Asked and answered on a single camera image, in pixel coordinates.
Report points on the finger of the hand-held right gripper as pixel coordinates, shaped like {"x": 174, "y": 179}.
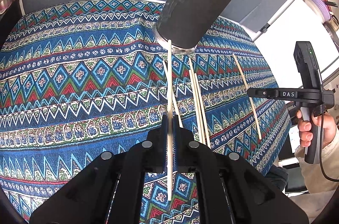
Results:
{"x": 262, "y": 93}

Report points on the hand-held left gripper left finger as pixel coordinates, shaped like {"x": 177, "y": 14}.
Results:
{"x": 159, "y": 139}

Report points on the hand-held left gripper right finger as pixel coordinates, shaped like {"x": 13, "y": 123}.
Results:
{"x": 182, "y": 139}

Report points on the pile of wooden chopsticks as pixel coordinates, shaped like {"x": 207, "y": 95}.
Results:
{"x": 200, "y": 131}

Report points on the long wooden chopstick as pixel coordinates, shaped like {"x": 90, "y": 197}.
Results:
{"x": 169, "y": 67}

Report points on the black cylindrical utensil holder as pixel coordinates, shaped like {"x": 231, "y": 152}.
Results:
{"x": 190, "y": 9}

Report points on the person's right forearm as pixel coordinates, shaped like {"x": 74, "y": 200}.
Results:
{"x": 309, "y": 173}

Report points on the person's right hand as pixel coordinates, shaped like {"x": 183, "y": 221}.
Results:
{"x": 304, "y": 134}

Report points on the white board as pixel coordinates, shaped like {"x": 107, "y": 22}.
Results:
{"x": 286, "y": 28}

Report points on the black clip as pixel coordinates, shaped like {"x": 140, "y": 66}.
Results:
{"x": 265, "y": 26}

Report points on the purple plastic bowl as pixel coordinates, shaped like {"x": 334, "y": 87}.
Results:
{"x": 317, "y": 4}

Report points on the blue patterned tablecloth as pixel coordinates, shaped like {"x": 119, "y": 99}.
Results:
{"x": 66, "y": 81}

